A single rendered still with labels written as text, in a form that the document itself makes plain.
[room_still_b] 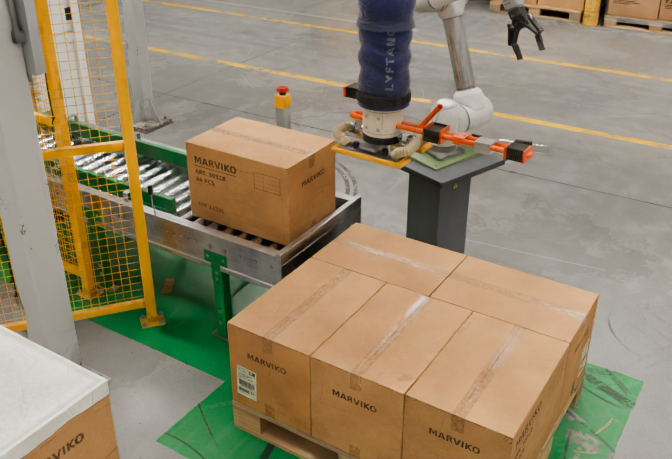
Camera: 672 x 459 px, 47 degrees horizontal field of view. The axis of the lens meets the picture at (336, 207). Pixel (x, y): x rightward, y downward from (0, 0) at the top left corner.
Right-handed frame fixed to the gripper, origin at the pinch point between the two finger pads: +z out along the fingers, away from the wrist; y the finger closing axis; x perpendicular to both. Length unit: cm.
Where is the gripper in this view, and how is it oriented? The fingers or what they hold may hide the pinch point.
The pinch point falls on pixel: (530, 52)
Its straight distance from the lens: 357.4
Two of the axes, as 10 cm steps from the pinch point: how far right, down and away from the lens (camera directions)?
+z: 3.3, 9.4, 0.5
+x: 8.0, -3.0, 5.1
